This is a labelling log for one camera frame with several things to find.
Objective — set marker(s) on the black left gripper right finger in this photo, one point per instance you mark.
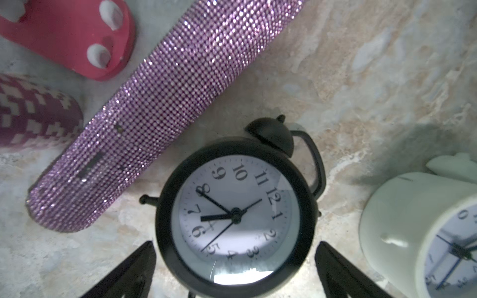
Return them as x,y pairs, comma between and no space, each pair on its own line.
341,279

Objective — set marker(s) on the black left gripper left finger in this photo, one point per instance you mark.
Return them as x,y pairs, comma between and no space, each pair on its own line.
131,279

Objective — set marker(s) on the small white round clock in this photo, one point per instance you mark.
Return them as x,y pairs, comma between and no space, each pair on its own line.
419,230

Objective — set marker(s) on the small black twin-bell clock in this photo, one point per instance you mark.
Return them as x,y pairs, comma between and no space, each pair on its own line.
237,218

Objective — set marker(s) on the white bunny figurine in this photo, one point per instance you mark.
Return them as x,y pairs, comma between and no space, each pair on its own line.
92,38

